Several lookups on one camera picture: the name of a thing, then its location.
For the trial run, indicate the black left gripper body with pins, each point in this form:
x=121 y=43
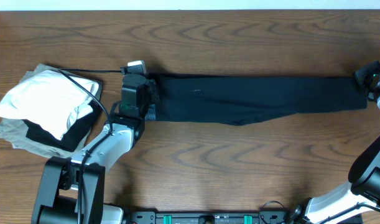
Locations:
x=151 y=95

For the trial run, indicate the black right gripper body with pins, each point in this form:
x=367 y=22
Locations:
x=364 y=74

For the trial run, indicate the black leggings with red waistband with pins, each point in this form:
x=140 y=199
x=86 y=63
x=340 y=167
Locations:
x=239 y=101

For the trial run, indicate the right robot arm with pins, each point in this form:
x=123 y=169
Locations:
x=361 y=192

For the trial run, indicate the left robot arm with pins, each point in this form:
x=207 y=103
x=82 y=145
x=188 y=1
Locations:
x=72 y=189

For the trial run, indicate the black folded garment in pile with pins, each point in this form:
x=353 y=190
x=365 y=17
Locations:
x=72 y=138

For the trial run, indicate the beige folded garment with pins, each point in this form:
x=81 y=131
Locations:
x=14 y=131

